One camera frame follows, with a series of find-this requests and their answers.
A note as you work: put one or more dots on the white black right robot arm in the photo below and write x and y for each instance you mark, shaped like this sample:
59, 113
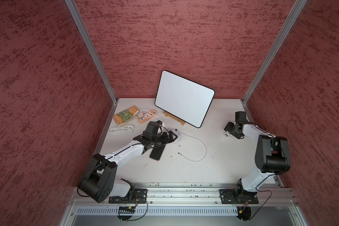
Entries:
271, 156

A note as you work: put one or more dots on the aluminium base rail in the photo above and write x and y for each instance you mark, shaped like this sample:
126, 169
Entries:
166, 204

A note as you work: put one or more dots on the small white phone holder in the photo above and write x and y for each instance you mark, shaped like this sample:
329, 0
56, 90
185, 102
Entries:
227, 134

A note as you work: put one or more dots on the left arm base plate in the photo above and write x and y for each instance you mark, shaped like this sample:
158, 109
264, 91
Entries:
135, 196

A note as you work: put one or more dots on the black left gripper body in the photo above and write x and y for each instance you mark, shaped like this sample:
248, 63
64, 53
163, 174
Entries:
159, 139

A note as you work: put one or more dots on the wooden board stand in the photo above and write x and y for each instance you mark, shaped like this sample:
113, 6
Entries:
182, 122

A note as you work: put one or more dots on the aluminium corner post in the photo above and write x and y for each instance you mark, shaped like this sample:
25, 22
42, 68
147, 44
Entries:
285, 29
73, 9

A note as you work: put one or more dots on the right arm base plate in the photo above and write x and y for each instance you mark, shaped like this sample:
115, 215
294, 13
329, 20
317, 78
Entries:
230, 196

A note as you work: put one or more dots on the green orange patterned book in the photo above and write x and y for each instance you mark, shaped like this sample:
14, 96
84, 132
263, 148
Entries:
125, 115

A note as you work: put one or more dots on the pink charger plug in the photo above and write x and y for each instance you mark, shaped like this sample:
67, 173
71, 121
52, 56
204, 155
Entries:
140, 115

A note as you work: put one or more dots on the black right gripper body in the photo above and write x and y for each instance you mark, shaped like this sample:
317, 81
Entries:
231, 128

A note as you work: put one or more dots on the pink power strip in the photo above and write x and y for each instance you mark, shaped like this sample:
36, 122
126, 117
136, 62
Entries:
148, 115

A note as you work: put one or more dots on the right aluminium corner post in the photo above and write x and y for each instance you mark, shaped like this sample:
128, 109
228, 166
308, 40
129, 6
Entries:
285, 29

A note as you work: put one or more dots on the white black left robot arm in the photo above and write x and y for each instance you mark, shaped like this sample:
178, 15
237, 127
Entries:
99, 178

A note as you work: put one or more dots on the left aluminium corner post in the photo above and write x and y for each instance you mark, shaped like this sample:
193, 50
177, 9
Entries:
73, 9

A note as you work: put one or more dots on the white board black frame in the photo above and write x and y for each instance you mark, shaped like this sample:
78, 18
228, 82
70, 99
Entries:
183, 98

